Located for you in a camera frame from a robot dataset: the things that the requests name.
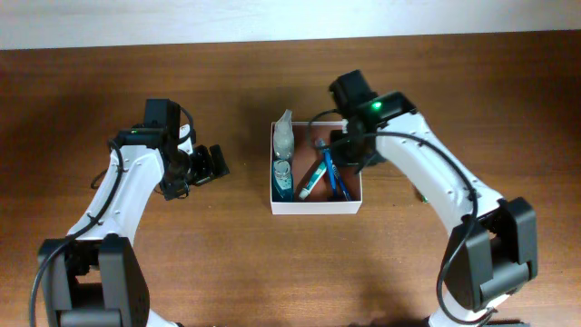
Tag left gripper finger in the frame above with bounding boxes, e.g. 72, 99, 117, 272
209, 144, 230, 178
189, 145, 214, 186

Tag blue white toothbrush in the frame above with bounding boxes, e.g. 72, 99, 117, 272
321, 149, 339, 199

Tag teal mouthwash bottle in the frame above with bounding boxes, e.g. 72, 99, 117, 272
271, 159, 294, 203

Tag green toothpaste tube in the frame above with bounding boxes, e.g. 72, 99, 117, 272
299, 161, 327, 200

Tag clear spray bottle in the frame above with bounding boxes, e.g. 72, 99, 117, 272
272, 110, 294, 160

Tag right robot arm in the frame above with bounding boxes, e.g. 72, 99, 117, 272
329, 70, 538, 326

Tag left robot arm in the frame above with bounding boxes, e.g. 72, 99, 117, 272
28, 98, 230, 326

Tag white cardboard box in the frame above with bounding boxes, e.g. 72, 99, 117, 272
270, 122, 363, 215

